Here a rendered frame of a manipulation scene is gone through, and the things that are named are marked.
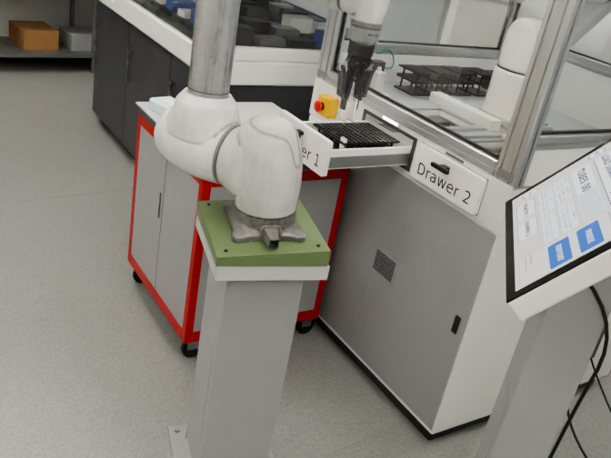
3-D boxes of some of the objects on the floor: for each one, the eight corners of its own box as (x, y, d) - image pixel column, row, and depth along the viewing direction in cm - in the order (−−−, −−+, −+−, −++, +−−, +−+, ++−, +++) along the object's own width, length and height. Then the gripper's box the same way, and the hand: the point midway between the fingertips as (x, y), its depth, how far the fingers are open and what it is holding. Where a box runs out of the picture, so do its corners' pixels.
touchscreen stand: (337, 606, 172) (444, 247, 128) (368, 479, 212) (458, 171, 168) (540, 680, 165) (728, 323, 121) (533, 532, 205) (672, 225, 160)
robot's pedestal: (181, 506, 191) (213, 268, 158) (166, 429, 216) (192, 210, 183) (285, 494, 201) (335, 268, 168) (260, 422, 226) (299, 213, 193)
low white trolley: (179, 367, 244) (204, 167, 211) (123, 277, 289) (135, 101, 256) (317, 337, 275) (356, 159, 242) (246, 261, 320) (272, 102, 287)
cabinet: (427, 452, 227) (499, 237, 193) (275, 289, 302) (308, 113, 268) (605, 389, 278) (687, 209, 244) (437, 263, 353) (483, 112, 319)
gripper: (348, 44, 193) (332, 124, 203) (390, 45, 201) (373, 124, 211) (334, 36, 198) (318, 116, 208) (375, 39, 206) (358, 115, 217)
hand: (348, 109), depth 208 cm, fingers closed
